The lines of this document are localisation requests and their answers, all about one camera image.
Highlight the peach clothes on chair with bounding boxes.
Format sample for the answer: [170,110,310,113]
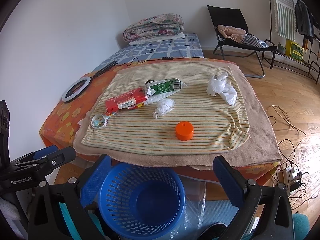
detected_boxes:
[217,24,246,43]

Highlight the green white milk carton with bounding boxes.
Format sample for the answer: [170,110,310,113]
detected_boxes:
[144,78,187,96]

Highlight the orange plastic cap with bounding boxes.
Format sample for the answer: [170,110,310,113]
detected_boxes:
[175,121,194,141]

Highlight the beige blanket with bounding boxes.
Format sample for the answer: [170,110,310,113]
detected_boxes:
[73,58,284,171]

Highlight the black folding chair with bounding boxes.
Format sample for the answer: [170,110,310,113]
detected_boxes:
[207,5,277,79]

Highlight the clear plastic sheet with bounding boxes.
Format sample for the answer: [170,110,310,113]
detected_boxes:
[170,176,207,239]

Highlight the folded floral quilt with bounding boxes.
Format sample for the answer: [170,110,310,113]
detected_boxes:
[123,14,184,43]

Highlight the blue checked bed sheet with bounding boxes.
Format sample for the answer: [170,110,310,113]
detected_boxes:
[95,33,204,71]

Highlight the red snack box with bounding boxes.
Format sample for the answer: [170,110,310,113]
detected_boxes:
[105,87,147,114]

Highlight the dark hanging jacket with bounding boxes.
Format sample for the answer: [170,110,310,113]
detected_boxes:
[295,0,313,43]

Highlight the yellow crate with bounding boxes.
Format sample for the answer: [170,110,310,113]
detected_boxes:
[285,39,304,62]

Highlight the orange floral bed sheet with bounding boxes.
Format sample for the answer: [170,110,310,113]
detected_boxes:
[38,57,280,188]

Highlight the green striped hanging towel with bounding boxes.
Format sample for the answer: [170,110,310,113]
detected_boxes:
[273,0,296,41]

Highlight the white ring light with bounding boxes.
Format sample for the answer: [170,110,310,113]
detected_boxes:
[61,76,92,103]

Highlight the striped garment on chair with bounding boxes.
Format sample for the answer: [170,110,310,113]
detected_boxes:
[242,35,268,49]

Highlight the light blue floor mat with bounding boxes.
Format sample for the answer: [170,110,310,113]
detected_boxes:
[197,200,238,239]

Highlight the white colourful long wrapper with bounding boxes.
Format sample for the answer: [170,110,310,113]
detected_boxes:
[128,89,176,111]

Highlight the floor cables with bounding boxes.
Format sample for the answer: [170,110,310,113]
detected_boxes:
[267,104,316,210]

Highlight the small colourful foil wrapper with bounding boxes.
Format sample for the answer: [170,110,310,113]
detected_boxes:
[91,112,116,129]

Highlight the blue plastic waste basket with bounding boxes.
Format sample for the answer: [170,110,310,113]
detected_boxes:
[98,163,185,239]

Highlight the black metal clothes rack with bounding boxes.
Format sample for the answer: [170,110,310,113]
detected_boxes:
[266,0,319,83]

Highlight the white plastic bag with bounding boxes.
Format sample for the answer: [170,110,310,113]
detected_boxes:
[206,72,238,106]

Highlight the white tissue ball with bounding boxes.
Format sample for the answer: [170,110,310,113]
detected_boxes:
[153,99,176,119]

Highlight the power strip with chargers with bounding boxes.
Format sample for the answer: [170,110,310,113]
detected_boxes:
[284,166,302,194]

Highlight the striped yellow towel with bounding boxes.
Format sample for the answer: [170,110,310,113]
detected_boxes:
[78,61,250,155]

